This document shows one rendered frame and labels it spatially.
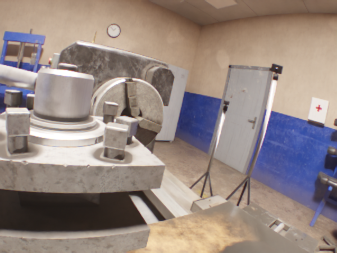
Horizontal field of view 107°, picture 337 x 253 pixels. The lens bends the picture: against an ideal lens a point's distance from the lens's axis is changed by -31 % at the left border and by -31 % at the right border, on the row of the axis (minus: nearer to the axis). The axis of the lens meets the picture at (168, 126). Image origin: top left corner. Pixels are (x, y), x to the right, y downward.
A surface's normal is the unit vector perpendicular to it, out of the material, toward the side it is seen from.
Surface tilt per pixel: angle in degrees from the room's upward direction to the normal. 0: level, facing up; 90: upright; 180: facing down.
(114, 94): 90
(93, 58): 90
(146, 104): 90
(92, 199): 90
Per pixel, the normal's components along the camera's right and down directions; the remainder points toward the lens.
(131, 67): 0.53, 0.26
